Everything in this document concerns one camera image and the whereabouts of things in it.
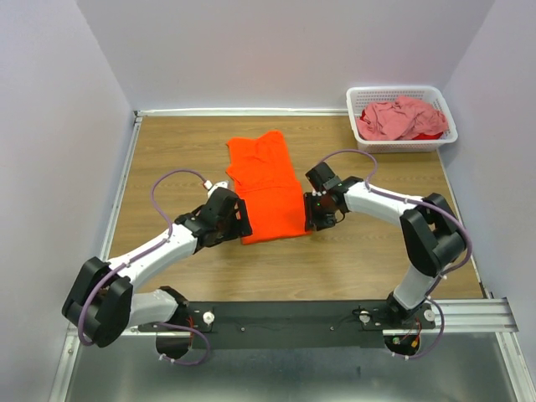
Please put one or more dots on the pink t shirt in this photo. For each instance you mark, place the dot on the pink t shirt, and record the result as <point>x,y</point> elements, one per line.
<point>400,120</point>

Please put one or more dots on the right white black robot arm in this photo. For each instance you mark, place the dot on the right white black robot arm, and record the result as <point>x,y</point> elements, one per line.
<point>433,237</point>

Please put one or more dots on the white plastic basket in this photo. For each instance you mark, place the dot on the white plastic basket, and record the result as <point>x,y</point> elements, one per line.
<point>360,97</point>

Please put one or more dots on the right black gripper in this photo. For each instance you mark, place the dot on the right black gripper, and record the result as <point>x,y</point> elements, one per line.
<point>311,217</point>

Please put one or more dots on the red t shirt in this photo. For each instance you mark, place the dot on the red t shirt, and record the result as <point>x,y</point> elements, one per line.
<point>425,137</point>

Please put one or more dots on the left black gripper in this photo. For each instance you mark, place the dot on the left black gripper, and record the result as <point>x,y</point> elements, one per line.
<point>241,228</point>

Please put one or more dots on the aluminium front rail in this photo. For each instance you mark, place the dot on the aluminium front rail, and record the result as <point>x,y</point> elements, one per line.
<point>471,315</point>

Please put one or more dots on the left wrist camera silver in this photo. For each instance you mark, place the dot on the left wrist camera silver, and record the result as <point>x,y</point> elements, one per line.
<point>211,187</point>

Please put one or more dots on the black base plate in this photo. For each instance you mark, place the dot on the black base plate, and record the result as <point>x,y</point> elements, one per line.
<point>291,324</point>

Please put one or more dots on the orange t shirt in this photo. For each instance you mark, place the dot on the orange t shirt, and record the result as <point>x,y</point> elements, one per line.
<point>265,179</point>

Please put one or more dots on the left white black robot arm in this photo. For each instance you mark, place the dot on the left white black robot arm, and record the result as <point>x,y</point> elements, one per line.
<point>103,302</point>

